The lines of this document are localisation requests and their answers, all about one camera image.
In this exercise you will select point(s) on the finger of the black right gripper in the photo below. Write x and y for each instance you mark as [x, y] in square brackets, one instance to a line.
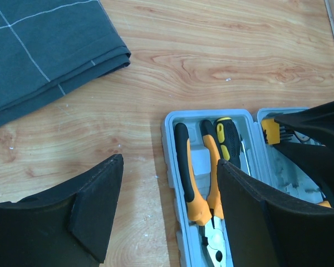
[316, 123]
[315, 161]

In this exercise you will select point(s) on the dark grey checked cloth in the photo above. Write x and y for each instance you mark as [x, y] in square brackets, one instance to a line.
[50, 48]

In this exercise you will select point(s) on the black yellow thick screwdriver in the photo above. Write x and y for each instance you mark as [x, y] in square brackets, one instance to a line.
[228, 139]

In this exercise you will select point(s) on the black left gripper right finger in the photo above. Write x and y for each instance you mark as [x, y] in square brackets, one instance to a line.
[267, 227]

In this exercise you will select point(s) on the orange black hex key set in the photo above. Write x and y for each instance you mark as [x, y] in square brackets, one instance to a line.
[274, 133]

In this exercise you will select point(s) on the orange black pliers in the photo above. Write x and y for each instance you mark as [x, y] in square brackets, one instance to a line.
[197, 167]

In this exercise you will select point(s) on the black yellow slim screwdriver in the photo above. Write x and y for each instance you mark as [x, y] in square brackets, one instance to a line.
[245, 155]

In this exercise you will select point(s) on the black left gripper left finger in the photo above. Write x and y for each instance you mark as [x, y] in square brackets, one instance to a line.
[67, 225]

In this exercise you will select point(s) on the grey plastic tool case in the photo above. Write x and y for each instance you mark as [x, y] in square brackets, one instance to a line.
[267, 165]

